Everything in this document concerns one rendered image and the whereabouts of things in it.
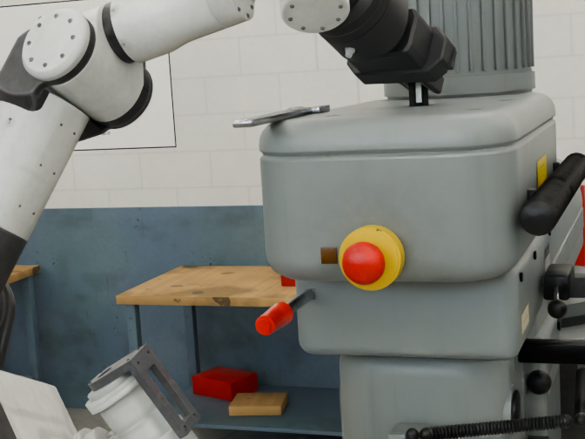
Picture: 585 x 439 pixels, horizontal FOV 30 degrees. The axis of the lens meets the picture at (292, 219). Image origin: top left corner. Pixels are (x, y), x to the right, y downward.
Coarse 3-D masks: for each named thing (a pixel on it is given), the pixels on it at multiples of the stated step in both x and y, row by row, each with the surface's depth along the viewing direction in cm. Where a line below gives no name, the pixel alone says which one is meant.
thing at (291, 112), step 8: (272, 112) 109; (280, 112) 108; (288, 112) 109; (296, 112) 111; (304, 112) 114; (312, 112) 117; (320, 112) 118; (240, 120) 98; (248, 120) 98; (256, 120) 99; (264, 120) 101; (272, 120) 104
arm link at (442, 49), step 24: (384, 24) 107; (408, 24) 111; (336, 48) 110; (360, 48) 108; (384, 48) 109; (408, 48) 111; (432, 48) 114; (360, 72) 118; (384, 72) 116; (408, 72) 114; (432, 72) 114
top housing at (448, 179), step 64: (320, 128) 103; (384, 128) 101; (448, 128) 99; (512, 128) 101; (320, 192) 103; (384, 192) 101; (448, 192) 99; (512, 192) 101; (320, 256) 104; (448, 256) 100; (512, 256) 102
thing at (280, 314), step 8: (312, 288) 115; (296, 296) 112; (304, 296) 113; (312, 296) 114; (280, 304) 106; (288, 304) 109; (296, 304) 110; (304, 304) 112; (272, 312) 104; (280, 312) 105; (288, 312) 106; (264, 320) 102; (272, 320) 103; (280, 320) 104; (288, 320) 106; (256, 328) 103; (264, 328) 102; (272, 328) 103
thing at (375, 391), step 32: (352, 384) 120; (384, 384) 118; (416, 384) 117; (448, 384) 116; (480, 384) 115; (512, 384) 120; (352, 416) 121; (384, 416) 119; (416, 416) 117; (448, 416) 116; (480, 416) 116; (512, 416) 118
